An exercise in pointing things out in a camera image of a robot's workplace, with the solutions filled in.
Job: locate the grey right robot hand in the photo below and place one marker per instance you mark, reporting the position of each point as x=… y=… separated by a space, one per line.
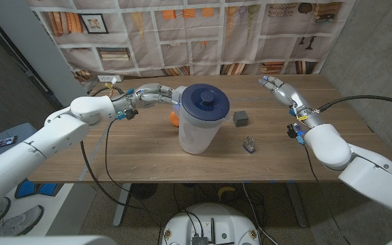
x=286 y=93

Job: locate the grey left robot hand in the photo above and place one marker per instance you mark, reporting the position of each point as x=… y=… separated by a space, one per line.
x=151 y=93

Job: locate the dark blue pitcher lid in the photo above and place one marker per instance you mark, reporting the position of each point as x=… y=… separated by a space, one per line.
x=196 y=105

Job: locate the translucent plastic pitcher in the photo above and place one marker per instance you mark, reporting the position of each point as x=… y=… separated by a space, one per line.
x=196 y=136

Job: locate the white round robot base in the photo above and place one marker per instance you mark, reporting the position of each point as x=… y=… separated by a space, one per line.
x=213 y=221

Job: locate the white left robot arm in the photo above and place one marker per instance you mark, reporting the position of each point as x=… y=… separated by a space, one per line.
x=56 y=132

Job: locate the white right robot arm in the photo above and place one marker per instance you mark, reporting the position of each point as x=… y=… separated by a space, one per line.
x=328 y=146

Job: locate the dark grey block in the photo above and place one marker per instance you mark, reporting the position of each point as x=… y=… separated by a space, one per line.
x=240 y=118

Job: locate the orange fruit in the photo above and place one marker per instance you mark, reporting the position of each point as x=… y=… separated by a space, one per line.
x=174 y=119

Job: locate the printed bookshelf backdrop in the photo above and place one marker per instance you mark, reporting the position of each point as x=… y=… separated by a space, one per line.
x=182 y=51

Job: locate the black round fan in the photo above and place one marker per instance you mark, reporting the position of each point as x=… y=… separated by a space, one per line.
x=144 y=191

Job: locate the yellow curved object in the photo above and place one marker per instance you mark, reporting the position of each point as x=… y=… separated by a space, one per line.
x=226 y=190

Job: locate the metal table leg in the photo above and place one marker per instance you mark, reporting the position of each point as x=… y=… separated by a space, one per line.
x=121 y=207
x=298 y=207

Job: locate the blue grey stool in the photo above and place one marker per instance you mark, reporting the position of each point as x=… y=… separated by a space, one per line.
x=26 y=131

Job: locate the blue black foot pad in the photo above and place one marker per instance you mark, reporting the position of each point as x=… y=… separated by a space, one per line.
x=29 y=189

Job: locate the black smartphone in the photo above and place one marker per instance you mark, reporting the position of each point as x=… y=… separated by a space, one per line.
x=2 y=142

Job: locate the white robot torso rim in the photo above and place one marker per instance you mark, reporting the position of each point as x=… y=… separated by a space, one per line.
x=46 y=240

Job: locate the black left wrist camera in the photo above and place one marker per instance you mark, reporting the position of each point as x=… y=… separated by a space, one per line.
x=129 y=114

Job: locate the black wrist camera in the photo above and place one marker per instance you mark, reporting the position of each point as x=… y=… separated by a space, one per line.
x=129 y=114
x=294 y=131

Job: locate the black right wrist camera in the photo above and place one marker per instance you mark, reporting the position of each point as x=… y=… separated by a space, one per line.
x=294 y=131

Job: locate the white wall outlet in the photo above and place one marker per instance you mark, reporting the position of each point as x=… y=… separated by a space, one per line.
x=105 y=78

